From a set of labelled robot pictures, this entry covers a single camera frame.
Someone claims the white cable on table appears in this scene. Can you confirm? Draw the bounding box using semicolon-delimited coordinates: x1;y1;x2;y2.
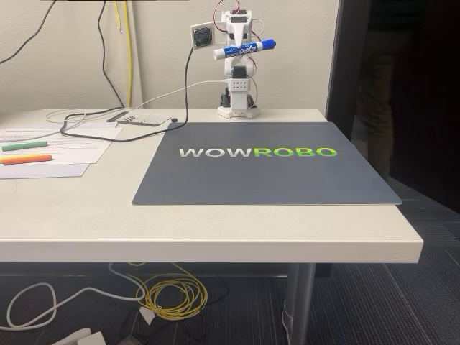
0;78;231;142

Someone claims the grey metal table leg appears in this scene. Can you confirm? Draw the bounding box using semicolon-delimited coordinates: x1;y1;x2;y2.
282;262;317;345

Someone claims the dark grey WOWROBO mat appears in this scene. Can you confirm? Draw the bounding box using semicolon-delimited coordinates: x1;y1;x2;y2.
132;121;403;207

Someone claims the white printed paper sheet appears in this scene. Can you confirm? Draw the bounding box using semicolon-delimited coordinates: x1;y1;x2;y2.
0;162;91;180
0;136;118;165
0;121;124;144

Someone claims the blue capped whiteboard marker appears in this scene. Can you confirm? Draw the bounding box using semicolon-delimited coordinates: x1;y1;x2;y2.
213;37;277;61

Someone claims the orange marker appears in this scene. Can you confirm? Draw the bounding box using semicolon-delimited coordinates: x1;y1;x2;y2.
1;155;52;166

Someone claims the person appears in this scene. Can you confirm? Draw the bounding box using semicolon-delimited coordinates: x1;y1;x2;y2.
354;0;413;179

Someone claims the white power adapter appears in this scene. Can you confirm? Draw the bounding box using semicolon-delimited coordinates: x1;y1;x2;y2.
53;327;105;345

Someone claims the dark grey wall cable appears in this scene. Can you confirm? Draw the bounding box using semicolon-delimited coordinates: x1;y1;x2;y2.
0;0;58;65

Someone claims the white floor cable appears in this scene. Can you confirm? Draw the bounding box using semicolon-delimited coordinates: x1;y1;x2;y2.
6;262;147;330

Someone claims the coiled yellow floor cable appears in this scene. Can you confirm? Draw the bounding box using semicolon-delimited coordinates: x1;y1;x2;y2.
127;261;208;320

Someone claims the black and white grid card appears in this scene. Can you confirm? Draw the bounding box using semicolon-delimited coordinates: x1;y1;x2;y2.
106;110;173;127

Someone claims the yellow wall cable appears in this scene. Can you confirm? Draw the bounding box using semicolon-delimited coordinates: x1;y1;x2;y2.
113;0;132;109

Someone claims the dark door frame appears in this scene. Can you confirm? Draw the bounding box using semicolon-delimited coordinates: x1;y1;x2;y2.
325;0;371;139

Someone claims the green marker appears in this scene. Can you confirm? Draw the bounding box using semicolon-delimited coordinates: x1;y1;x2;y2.
1;140;48;152

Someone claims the black camera cable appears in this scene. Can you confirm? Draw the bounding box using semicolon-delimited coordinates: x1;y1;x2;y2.
60;0;195;139

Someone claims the dark wooden door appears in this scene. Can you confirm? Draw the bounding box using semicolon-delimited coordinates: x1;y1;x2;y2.
402;0;460;213

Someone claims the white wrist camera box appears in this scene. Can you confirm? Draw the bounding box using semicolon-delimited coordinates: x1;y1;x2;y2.
190;21;217;50

